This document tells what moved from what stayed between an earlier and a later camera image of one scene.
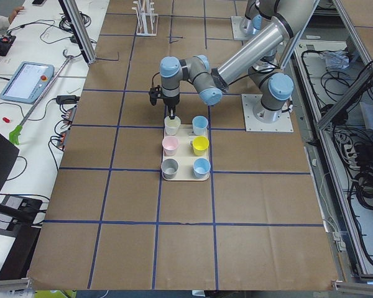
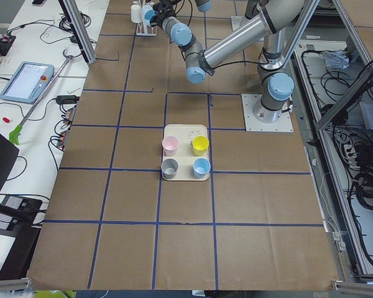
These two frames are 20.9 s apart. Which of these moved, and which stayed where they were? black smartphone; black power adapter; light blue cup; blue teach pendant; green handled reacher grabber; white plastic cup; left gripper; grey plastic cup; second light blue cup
Moved: light blue cup; left gripper; white plastic cup
Stayed: black smartphone; second light blue cup; grey plastic cup; green handled reacher grabber; black power adapter; blue teach pendant
